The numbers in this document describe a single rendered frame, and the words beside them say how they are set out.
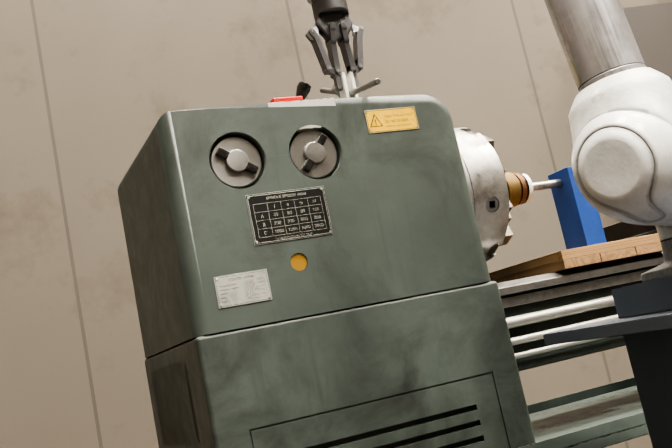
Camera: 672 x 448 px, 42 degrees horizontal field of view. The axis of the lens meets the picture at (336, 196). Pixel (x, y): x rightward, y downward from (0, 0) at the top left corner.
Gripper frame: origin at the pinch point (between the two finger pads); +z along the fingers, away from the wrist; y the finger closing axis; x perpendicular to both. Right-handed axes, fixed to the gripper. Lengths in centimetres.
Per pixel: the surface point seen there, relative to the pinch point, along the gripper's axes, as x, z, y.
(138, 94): 234, -84, 11
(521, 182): 8.3, 22.8, 43.1
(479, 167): -3.5, 20.5, 24.8
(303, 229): -14.2, 30.0, -21.8
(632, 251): -6, 44, 57
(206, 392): -14, 54, -44
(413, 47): 210, -90, 148
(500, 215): -1.8, 31.1, 28.2
